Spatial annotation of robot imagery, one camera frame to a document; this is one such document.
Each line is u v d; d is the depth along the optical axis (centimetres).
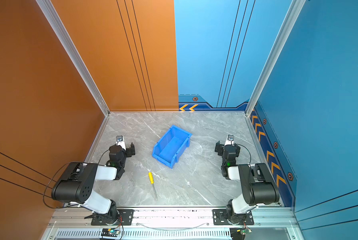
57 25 75
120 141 80
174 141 102
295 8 70
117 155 71
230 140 79
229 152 70
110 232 71
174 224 73
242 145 80
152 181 85
